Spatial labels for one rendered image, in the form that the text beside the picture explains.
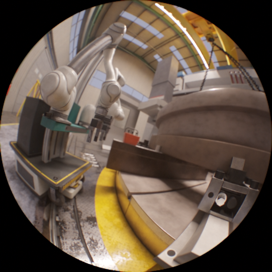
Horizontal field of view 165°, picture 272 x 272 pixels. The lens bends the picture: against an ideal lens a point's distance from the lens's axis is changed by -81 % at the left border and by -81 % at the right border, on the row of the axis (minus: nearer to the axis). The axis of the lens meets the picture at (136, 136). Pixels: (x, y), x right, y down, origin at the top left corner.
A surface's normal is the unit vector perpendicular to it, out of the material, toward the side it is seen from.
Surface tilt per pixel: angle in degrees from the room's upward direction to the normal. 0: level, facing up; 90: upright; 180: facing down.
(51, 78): 96
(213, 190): 90
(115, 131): 90
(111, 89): 98
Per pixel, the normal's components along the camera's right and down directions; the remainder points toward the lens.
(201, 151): -0.84, -0.27
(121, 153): 0.25, 0.04
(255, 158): -0.71, -0.24
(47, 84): 0.43, 0.20
